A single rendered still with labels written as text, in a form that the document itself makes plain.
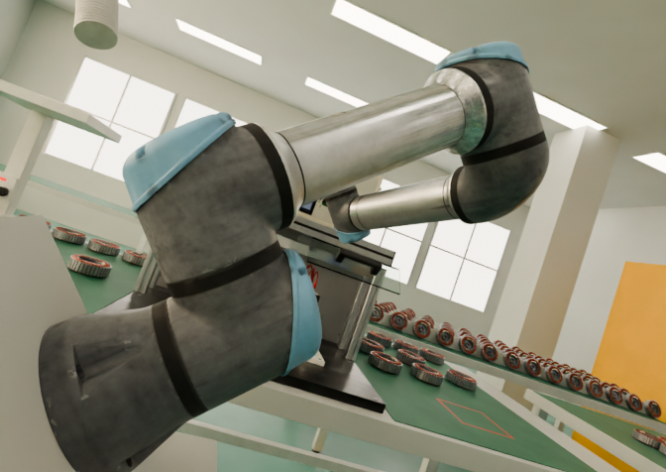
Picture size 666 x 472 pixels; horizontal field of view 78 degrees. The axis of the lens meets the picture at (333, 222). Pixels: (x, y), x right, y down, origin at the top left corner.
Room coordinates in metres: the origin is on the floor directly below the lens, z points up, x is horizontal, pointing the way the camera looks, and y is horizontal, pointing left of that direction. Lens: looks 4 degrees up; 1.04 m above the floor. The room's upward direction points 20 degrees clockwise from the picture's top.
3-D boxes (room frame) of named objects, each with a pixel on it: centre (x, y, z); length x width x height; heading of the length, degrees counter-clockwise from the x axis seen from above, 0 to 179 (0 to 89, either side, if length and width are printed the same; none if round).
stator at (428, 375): (1.44, -0.48, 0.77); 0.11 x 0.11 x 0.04
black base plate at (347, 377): (1.12, 0.11, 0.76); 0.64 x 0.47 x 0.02; 100
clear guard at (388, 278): (1.14, -0.06, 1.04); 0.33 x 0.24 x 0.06; 10
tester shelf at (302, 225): (1.42, 0.16, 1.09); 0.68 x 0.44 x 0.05; 100
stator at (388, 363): (1.39, -0.32, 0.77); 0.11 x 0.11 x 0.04
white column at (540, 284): (4.60, -2.39, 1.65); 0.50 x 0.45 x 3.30; 10
